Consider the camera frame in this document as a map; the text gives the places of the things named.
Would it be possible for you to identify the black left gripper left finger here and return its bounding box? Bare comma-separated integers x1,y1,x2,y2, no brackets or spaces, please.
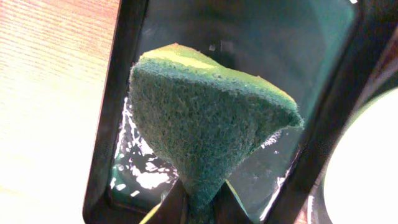
140,179,188,224

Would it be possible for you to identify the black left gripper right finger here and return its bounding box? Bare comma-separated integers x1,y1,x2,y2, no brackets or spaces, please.
213,180,252,224

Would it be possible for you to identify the green scouring sponge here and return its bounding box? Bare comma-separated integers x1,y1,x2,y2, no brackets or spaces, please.
129,44,303,223

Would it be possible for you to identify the white plate with green stain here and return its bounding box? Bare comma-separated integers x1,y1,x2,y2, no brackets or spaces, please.
323,89,397,224

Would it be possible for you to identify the black rectangular water tray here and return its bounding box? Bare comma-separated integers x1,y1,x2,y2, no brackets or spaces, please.
82,0,398,224

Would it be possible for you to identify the round black tray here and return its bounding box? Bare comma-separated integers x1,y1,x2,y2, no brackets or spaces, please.
295,30,397,224

